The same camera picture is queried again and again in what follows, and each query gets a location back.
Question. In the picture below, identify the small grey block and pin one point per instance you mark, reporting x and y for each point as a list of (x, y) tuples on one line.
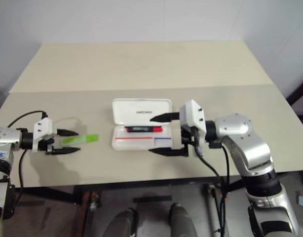
[(301, 200)]

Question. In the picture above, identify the black table frame bar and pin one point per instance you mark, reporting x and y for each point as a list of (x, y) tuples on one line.
[(48, 193)]

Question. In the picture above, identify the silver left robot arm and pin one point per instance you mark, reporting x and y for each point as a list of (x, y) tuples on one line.
[(6, 138)]

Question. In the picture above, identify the red and black pens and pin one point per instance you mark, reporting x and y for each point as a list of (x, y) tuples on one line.
[(144, 129)]

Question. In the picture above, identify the dark rounded grey shape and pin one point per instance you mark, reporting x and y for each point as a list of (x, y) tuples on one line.
[(123, 223), (179, 221)]

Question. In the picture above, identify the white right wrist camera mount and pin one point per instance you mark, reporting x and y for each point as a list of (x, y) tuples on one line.
[(194, 113)]

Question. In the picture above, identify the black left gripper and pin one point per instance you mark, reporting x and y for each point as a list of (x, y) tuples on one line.
[(49, 145)]

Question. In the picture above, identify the white plastic pencil case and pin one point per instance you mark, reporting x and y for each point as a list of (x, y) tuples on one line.
[(141, 112)]

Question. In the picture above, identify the black tape strip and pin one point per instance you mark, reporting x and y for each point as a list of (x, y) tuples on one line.
[(152, 199)]

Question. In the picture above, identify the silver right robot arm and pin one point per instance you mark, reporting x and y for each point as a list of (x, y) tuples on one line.
[(250, 150)]

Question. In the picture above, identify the green marker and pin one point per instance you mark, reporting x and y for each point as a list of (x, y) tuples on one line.
[(82, 139)]

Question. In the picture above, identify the dark metal frame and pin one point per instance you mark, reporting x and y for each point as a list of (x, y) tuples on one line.
[(298, 95)]

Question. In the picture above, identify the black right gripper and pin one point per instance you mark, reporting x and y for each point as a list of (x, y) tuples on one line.
[(191, 137)]

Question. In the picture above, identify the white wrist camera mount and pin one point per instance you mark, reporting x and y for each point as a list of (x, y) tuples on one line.
[(44, 128), (194, 113)]

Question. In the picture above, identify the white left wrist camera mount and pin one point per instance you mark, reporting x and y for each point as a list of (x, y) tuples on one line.
[(44, 128)]

